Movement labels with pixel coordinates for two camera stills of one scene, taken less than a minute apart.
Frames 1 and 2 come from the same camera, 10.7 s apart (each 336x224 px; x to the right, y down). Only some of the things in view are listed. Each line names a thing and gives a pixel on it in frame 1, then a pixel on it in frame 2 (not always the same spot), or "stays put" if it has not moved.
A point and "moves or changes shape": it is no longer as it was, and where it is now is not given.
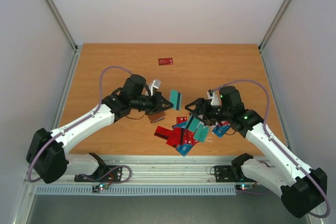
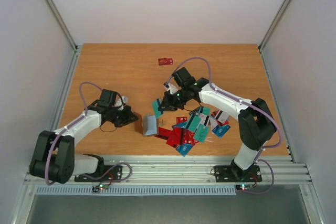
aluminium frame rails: x=157 y=170 stays put
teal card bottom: x=194 y=125 stays put
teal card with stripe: x=176 y=98 moves or changes shape
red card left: x=177 y=137 stays put
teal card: x=201 y=132 stays put
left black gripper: x=158 y=103 -> x=129 y=115
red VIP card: x=187 y=137 stays put
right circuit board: x=242 y=187 stays put
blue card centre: x=181 y=125 stays put
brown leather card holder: x=156 y=117 moves or changes shape
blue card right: x=221 y=130 stays put
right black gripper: x=201 y=108 -> x=167 y=100
